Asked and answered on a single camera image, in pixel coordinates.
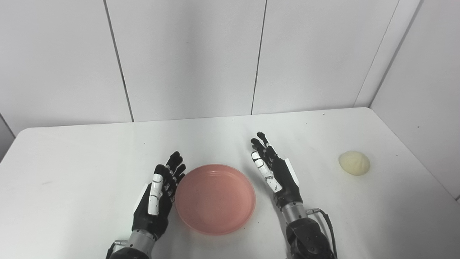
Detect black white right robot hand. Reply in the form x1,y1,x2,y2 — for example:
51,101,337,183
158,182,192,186
250,132,303,211

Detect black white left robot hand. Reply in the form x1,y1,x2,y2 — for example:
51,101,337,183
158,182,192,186
132,151,186,241

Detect cream steamed bun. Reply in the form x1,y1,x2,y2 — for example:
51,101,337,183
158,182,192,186
339,150,371,176

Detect pink round plate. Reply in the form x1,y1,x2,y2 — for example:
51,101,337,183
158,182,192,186
175,164,257,236

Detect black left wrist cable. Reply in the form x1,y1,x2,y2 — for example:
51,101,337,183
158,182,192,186
106,240,128,259

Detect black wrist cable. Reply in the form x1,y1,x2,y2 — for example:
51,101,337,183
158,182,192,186
106,240,128,259
306,208,338,259

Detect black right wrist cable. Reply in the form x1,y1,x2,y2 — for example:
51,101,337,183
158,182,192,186
306,208,338,259

